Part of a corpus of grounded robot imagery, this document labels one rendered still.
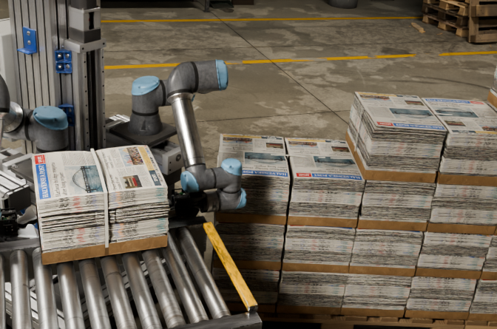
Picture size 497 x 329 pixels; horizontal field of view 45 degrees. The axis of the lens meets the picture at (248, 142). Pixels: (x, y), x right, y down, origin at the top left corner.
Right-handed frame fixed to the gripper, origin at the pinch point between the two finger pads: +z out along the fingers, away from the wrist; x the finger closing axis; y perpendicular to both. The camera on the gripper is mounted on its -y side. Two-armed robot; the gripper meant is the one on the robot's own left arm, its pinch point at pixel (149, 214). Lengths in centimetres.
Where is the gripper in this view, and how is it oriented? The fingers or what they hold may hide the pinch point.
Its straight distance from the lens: 213.0
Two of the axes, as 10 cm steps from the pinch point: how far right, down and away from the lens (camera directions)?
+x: 3.6, 4.3, -8.3
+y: 0.8, -9.0, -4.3
